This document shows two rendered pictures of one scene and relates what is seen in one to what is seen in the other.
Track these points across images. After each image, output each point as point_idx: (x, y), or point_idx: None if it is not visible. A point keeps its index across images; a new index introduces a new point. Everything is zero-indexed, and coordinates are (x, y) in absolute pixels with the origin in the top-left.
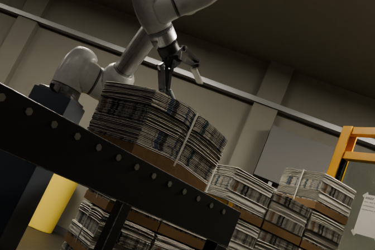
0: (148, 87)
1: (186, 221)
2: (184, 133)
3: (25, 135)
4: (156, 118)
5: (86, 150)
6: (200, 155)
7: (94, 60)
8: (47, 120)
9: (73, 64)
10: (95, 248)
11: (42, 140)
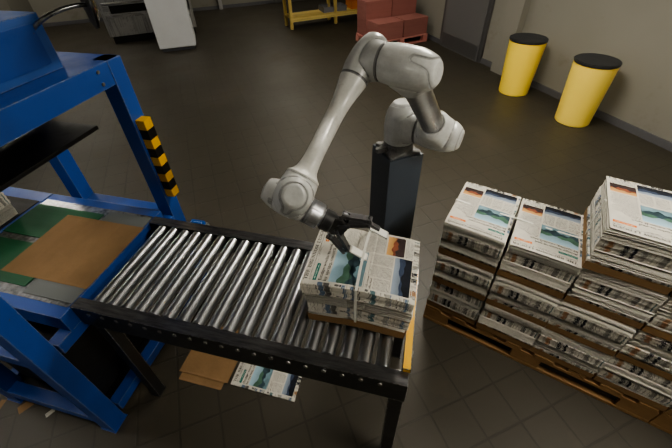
0: (303, 273)
1: (340, 383)
2: (352, 303)
3: (198, 346)
4: (314, 297)
5: (232, 351)
6: (381, 315)
7: (406, 115)
8: (201, 341)
9: (388, 126)
10: None
11: (206, 347)
